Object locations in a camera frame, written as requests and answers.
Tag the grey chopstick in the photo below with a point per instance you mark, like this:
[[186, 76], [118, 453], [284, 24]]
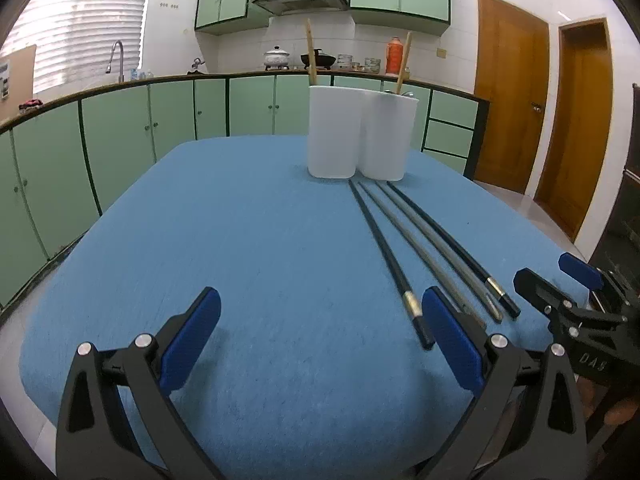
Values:
[[400, 230], [435, 240]]

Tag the bottles by sink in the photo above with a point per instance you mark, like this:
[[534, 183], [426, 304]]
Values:
[[141, 74]]

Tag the patterned bowl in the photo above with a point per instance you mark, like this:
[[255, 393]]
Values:
[[373, 65]]

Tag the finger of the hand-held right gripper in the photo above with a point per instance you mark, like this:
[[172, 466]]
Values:
[[580, 270], [540, 287]]

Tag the plain wooden door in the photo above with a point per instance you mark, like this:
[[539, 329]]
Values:
[[575, 130]]

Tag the wooden chopstick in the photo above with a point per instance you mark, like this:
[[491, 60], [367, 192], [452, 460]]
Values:
[[404, 62], [311, 55]]

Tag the cardboard box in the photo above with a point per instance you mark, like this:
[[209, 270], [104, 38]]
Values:
[[17, 80]]

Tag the small kettle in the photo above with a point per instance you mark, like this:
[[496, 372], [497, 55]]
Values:
[[198, 66]]

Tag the blue tablecloth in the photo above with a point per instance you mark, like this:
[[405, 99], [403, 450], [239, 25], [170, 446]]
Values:
[[225, 235]]

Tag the orange thermos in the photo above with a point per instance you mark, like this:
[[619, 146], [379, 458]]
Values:
[[395, 57]]

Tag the steel kitchen faucet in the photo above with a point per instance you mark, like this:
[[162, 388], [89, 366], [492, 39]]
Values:
[[119, 60]]

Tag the stack of bowls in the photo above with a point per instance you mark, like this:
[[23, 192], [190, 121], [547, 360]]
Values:
[[344, 62]]

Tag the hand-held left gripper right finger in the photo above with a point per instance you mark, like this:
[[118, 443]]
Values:
[[450, 340]]

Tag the white divided utensil holder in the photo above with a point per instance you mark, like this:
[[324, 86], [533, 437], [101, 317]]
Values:
[[350, 135]]

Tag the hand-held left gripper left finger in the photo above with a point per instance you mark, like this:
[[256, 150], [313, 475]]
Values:
[[192, 340]]

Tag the black wok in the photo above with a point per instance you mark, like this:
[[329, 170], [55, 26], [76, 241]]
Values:
[[322, 59]]

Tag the green base cabinets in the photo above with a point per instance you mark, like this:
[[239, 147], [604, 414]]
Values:
[[125, 130]]

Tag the black chopstick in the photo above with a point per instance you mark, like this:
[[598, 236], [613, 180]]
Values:
[[385, 255], [450, 240]]

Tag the red cloth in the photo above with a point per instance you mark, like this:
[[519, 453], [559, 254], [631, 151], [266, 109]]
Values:
[[31, 105]]

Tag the white cooking pot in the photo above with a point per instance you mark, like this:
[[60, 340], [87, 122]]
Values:
[[276, 58]]

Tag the person's right hand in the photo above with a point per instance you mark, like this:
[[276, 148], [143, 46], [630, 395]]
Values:
[[620, 410]]

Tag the range hood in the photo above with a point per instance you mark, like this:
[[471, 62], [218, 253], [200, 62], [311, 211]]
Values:
[[300, 0]]

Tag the white window blind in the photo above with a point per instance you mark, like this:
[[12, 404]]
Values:
[[85, 25]]

